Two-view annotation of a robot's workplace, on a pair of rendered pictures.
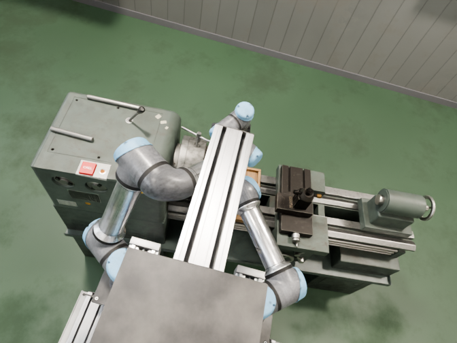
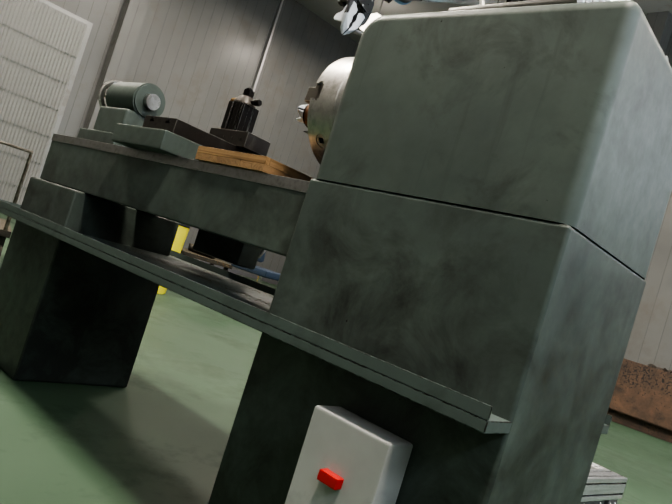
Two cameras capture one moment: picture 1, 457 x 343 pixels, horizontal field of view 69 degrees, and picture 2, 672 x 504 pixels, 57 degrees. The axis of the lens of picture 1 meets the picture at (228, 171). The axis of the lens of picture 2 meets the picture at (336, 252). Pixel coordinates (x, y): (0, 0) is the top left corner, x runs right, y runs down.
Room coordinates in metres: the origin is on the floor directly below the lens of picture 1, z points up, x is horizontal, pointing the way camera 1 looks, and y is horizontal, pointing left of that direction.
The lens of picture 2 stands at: (1.96, 1.44, 0.68)
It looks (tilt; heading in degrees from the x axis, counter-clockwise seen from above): 2 degrees up; 230
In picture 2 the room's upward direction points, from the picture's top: 17 degrees clockwise
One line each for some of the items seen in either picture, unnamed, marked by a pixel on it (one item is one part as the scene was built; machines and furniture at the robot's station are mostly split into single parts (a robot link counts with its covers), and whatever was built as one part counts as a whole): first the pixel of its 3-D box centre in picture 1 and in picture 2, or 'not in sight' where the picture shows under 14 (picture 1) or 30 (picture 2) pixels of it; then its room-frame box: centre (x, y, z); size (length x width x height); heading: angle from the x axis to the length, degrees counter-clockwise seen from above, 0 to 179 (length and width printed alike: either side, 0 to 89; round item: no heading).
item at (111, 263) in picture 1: (124, 267); not in sight; (0.30, 0.26, 1.33); 0.13 x 0.12 x 0.14; 57
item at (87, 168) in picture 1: (88, 169); not in sight; (0.67, 0.60, 1.26); 0.06 x 0.06 x 0.02; 8
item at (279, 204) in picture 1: (293, 205); (238, 141); (0.97, -0.40, 1.00); 0.20 x 0.10 x 0.05; 98
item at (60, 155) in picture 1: (117, 158); (503, 144); (0.88, 0.59, 1.06); 0.59 x 0.48 x 0.39; 98
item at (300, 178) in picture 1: (295, 199); (213, 148); (1.04, -0.42, 0.95); 0.43 x 0.18 x 0.04; 8
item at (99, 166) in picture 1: (94, 172); not in sight; (0.68, 0.58, 1.23); 0.13 x 0.08 x 0.06; 98
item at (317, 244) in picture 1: (300, 207); (205, 163); (1.02, -0.48, 0.89); 0.53 x 0.30 x 0.06; 8
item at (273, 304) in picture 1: (257, 302); not in sight; (0.32, -0.25, 1.33); 0.13 x 0.12 x 0.14; 130
